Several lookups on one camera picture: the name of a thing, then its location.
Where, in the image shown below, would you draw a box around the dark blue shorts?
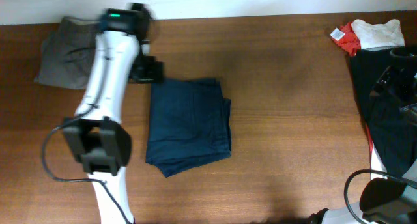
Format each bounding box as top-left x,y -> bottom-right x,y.
146,78 -> 232,177

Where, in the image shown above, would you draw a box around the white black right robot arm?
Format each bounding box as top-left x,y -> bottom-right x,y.
308,46 -> 416,223

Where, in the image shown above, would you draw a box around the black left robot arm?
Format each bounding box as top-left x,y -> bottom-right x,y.
61,3 -> 164,223

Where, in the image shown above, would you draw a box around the white cream garment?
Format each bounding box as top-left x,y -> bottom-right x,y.
351,19 -> 405,49

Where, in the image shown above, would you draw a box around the black garment in pile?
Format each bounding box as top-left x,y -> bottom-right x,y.
350,49 -> 416,176

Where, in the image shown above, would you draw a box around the red garment with label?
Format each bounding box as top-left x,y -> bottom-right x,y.
330,21 -> 361,57

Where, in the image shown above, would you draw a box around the folded grey shorts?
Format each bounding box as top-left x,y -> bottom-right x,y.
34,16 -> 98,89

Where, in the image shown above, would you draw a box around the red white garment underneath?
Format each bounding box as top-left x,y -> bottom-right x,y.
366,124 -> 387,172

